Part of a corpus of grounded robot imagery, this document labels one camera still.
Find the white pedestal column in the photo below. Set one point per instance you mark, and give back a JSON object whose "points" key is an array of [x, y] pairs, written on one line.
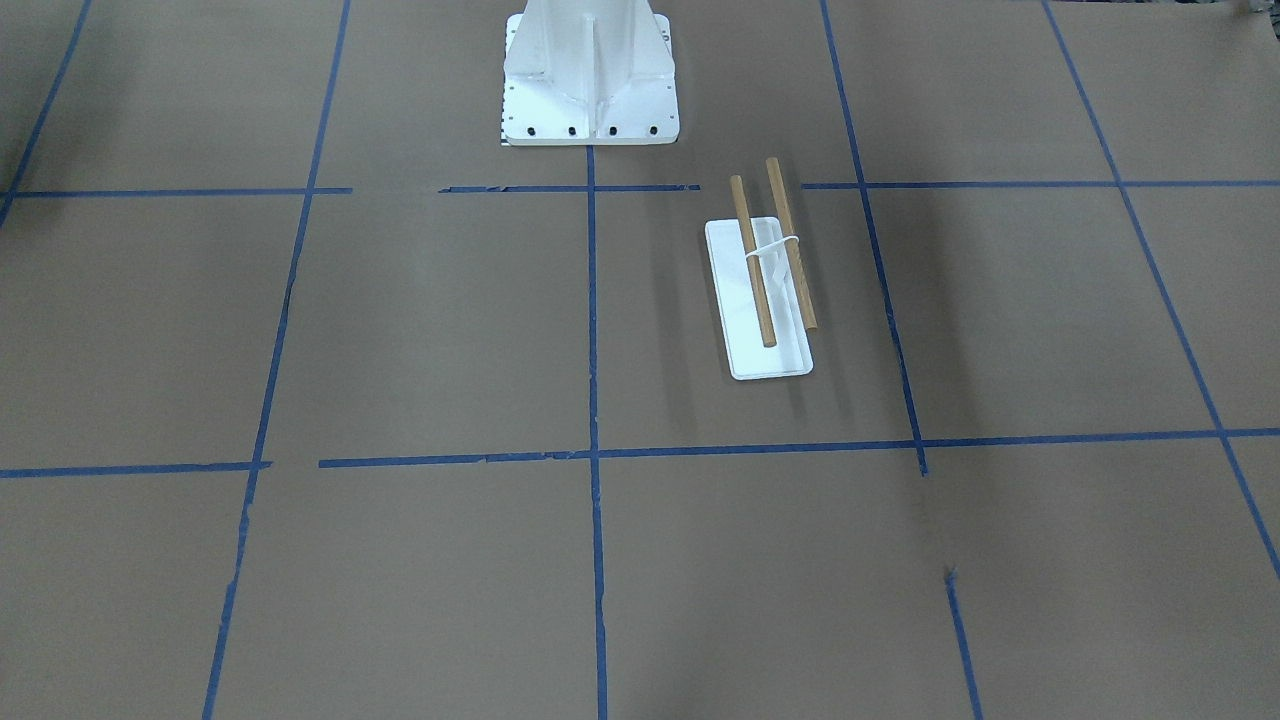
{"points": [[579, 73]]}

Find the white wooden towel rack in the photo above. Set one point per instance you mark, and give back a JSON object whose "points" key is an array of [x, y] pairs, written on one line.
{"points": [[763, 299]]}

